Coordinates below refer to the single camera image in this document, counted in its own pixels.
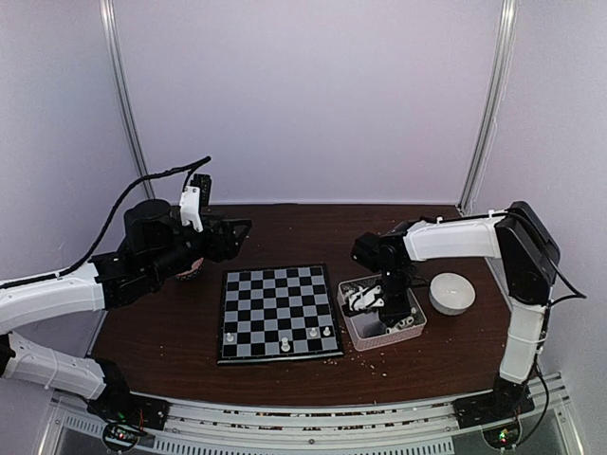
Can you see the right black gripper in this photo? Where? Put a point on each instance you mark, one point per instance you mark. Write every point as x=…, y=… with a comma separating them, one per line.
x=401, y=311

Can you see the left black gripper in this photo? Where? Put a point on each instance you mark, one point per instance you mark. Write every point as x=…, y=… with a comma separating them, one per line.
x=228, y=248

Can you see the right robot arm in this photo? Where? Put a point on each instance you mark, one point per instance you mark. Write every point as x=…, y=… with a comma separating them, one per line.
x=515, y=237

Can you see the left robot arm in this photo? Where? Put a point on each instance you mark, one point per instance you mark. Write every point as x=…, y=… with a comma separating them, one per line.
x=157, y=246

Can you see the white chess piece pile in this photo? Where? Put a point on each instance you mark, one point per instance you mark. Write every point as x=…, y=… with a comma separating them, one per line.
x=405, y=323

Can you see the pink plastic basket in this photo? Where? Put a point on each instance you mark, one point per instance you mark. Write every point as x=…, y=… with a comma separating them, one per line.
x=366, y=330

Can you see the white ceramic bowl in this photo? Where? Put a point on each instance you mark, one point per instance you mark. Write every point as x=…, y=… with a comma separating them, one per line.
x=451, y=294

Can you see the red patterned bowl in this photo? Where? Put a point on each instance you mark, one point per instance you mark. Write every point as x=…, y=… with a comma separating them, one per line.
x=192, y=273

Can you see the black white chessboard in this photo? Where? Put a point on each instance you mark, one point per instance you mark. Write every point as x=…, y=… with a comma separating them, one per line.
x=261, y=306

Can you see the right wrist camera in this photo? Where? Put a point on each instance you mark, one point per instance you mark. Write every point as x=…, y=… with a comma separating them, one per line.
x=364, y=299

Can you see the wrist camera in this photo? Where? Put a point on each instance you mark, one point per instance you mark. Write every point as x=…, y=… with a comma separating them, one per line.
x=194, y=197
x=364, y=299

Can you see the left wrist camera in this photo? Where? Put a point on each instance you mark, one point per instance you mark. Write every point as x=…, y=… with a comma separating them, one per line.
x=194, y=197

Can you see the front aluminium rail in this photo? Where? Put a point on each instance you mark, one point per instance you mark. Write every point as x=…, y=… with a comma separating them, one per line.
x=425, y=426

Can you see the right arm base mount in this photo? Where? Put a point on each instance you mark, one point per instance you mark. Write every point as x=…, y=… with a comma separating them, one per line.
x=498, y=411

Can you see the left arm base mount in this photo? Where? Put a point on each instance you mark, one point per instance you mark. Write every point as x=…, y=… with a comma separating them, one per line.
x=128, y=417

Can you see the left aluminium frame post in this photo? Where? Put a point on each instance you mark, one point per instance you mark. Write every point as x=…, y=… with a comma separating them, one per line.
x=112, y=39

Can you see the aluminium frame post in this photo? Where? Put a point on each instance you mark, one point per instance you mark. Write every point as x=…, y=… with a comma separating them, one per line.
x=495, y=93
x=112, y=39

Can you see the right aluminium frame post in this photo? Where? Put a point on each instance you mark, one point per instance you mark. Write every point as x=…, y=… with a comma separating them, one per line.
x=495, y=93

